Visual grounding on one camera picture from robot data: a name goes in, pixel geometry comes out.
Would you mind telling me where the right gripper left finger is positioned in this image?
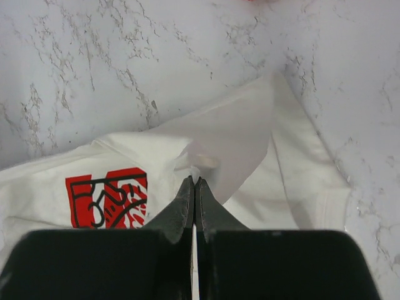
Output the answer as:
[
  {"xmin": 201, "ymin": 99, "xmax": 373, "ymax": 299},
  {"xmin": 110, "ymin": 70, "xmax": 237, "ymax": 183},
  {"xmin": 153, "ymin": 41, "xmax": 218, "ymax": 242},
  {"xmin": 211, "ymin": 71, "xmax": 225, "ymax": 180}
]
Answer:
[{"xmin": 145, "ymin": 176, "xmax": 194, "ymax": 243}]

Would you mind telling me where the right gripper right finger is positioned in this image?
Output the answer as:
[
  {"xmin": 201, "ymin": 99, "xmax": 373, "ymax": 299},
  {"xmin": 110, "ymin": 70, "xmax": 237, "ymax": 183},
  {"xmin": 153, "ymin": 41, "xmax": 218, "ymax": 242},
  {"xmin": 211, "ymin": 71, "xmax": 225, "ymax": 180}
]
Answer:
[{"xmin": 194, "ymin": 177, "xmax": 249, "ymax": 243}]

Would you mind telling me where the white printed t-shirt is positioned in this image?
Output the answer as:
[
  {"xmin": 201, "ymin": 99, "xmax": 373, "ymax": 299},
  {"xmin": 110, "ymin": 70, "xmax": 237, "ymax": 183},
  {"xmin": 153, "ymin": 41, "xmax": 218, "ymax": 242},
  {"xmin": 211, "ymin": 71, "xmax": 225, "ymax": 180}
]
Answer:
[{"xmin": 0, "ymin": 70, "xmax": 351, "ymax": 232}]

